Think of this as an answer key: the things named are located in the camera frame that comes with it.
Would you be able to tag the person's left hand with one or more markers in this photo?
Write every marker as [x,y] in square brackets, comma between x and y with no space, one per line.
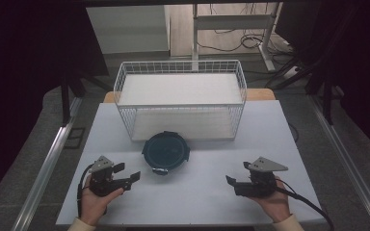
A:
[94,203]

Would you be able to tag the dark curtain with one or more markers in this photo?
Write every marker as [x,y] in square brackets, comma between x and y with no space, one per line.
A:
[29,80]
[353,64]

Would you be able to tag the white cabinet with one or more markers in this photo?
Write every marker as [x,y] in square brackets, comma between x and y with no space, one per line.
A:
[128,29]

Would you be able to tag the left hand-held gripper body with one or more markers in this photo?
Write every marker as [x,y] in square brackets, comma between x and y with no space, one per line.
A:
[104,179]

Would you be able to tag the person's right hand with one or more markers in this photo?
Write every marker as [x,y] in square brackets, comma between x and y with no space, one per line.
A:
[274,203]

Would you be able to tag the white liner board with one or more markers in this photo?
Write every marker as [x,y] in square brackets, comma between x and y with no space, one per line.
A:
[179,88]

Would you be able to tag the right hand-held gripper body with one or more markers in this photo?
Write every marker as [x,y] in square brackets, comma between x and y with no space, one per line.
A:
[260,181]

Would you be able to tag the white desk frame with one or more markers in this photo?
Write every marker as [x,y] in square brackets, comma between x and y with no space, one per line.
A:
[231,22]

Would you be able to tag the black stand leg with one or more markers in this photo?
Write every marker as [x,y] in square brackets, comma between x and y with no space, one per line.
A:
[65,99]
[327,99]

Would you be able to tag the aluminium rail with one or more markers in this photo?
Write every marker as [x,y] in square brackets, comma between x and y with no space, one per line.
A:
[350,166]
[45,173]

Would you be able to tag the white power strip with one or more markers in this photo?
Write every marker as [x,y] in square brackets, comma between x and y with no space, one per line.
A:
[290,72]

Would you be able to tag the black square floor frame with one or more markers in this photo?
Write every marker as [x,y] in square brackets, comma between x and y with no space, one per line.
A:
[74,138]

